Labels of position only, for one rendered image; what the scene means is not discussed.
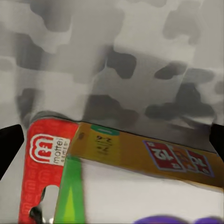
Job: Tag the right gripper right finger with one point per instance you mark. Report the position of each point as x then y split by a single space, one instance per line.
217 139

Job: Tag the board game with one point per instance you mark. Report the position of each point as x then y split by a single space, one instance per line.
107 176

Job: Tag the desk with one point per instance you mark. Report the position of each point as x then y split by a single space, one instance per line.
153 68

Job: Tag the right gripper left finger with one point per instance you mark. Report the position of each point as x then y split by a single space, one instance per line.
11 139

